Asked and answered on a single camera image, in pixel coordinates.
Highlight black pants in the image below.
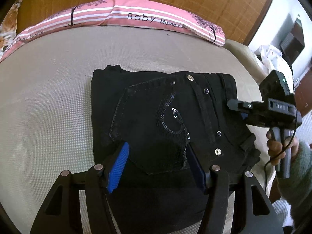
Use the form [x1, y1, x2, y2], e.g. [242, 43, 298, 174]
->
[90, 66, 260, 233]

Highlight green sleeved right forearm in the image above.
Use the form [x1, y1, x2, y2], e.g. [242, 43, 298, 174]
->
[278, 141, 311, 212]

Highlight right hand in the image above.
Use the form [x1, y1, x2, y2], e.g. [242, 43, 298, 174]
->
[267, 131, 299, 166]

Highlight beige folded blanket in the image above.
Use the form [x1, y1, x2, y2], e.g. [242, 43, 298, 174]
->
[223, 40, 268, 85]

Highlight dark wooden furniture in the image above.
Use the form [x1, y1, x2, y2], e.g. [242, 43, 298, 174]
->
[279, 15, 311, 117]

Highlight beige textured bed mattress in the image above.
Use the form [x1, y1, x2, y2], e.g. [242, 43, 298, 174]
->
[1, 27, 261, 233]

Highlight pink striped long pillow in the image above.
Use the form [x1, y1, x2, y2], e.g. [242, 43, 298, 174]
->
[1, 0, 226, 60]

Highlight white floral pillow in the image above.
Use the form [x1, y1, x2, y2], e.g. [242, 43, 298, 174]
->
[0, 0, 22, 57]

